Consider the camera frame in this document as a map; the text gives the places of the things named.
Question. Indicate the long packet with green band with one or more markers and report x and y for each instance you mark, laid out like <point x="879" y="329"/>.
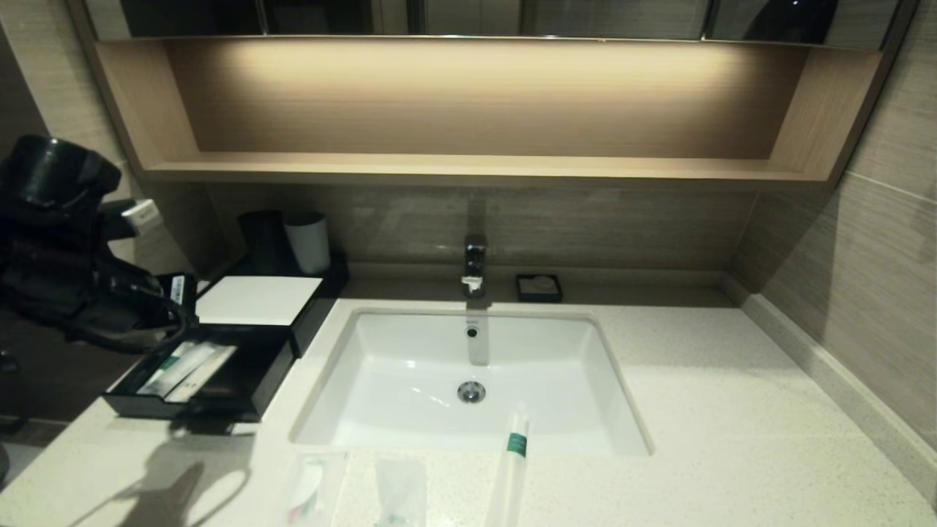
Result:
<point x="517" y="443"/>

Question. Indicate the chrome sink drain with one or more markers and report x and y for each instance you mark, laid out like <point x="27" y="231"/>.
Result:
<point x="471" y="391"/>

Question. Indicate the black cup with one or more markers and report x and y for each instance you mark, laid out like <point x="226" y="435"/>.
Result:
<point x="263" y="241"/>

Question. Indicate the white sink basin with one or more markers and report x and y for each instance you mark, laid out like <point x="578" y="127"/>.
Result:
<point x="395" y="380"/>

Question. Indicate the small white sachet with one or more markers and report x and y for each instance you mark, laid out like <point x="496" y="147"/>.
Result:
<point x="205" y="373"/>

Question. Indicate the wooden wall shelf niche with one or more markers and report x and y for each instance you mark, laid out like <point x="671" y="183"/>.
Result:
<point x="468" y="168"/>

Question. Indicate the round white soap bar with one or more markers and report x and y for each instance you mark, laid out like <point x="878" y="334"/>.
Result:
<point x="543" y="282"/>

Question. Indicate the grey cup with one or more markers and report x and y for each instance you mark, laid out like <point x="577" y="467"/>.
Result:
<point x="309" y="245"/>

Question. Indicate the small grey sachet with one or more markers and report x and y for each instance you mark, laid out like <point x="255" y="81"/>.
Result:
<point x="172" y="366"/>

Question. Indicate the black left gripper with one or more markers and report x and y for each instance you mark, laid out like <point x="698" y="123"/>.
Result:
<point x="88" y="293"/>

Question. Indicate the mirror cabinet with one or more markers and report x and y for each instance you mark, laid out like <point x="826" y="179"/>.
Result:
<point x="585" y="18"/>

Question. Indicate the black soap dish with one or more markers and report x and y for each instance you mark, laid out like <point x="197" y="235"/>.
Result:
<point x="523" y="294"/>

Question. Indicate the clear packet with green item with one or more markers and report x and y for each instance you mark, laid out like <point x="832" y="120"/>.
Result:
<point x="401" y="490"/>

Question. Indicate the chrome faucet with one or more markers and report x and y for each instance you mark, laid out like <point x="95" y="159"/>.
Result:
<point x="474" y="263"/>

